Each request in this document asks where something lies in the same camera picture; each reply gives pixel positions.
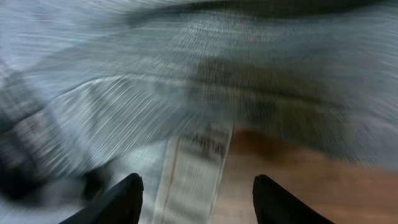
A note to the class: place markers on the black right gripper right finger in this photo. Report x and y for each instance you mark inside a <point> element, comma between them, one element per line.
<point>275,205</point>

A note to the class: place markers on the light blue denim shorts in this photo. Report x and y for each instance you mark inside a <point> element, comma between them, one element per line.
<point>198,97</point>

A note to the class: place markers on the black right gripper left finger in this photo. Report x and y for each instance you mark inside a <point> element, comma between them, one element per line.
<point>120,205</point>

